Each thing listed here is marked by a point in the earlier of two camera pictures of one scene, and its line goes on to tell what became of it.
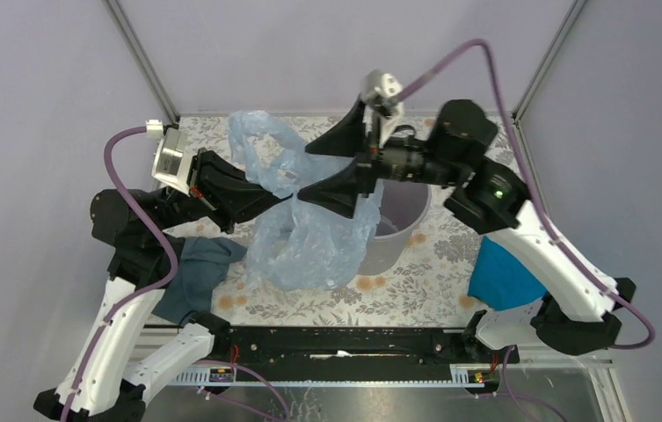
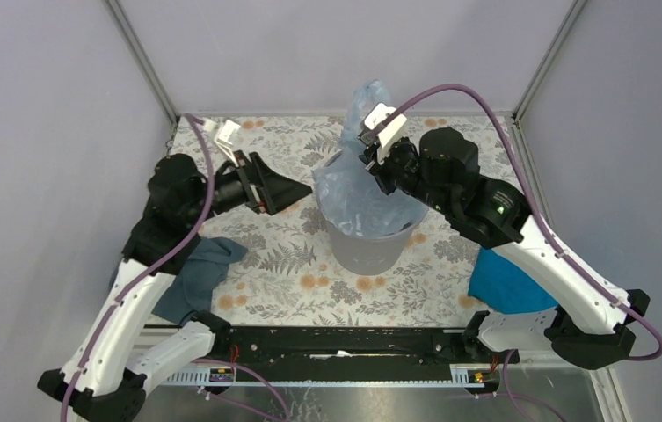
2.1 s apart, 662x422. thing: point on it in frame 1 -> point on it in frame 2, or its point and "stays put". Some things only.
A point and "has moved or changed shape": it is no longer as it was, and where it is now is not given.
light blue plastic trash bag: (295, 243) has moved or changed shape
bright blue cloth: (501, 280) stays put
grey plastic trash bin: (402, 206) -> (373, 255)
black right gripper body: (403, 159) stays put
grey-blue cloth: (204, 261) stays put
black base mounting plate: (353, 345) stays put
